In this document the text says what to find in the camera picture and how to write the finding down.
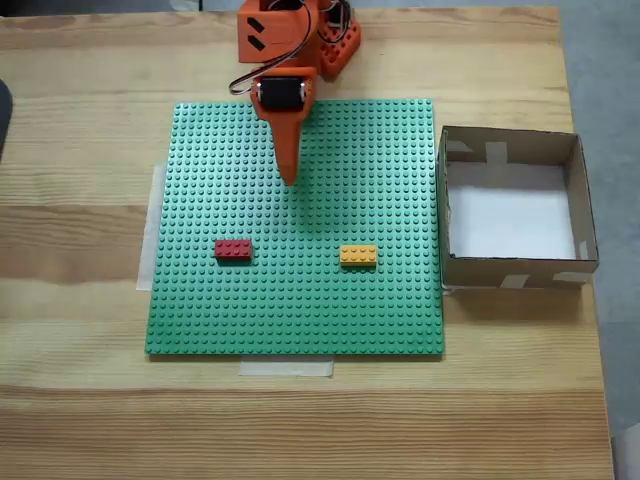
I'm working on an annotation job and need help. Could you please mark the red lego block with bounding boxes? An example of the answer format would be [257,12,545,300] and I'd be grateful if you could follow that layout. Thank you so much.
[214,238,254,263]

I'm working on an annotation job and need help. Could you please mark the yellow lego block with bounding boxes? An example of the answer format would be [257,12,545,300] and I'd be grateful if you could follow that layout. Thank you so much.
[339,244,379,270]

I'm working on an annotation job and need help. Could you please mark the green lego baseplate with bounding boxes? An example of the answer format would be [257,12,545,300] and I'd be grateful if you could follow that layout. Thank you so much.
[144,98,447,363]

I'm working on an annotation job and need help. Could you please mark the brown cardboard box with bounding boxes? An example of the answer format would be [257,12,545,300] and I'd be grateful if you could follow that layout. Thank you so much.
[436,124,601,294]

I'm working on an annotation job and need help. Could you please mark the masking tape strip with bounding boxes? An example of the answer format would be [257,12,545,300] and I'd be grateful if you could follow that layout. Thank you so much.
[135,161,169,293]
[238,357,335,379]

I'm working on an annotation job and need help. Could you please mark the black rounded object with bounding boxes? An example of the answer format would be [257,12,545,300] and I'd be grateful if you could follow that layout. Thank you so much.
[0,78,15,164]

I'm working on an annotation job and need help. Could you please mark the gripper servo cable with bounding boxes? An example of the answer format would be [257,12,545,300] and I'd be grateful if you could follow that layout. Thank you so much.
[228,0,322,98]

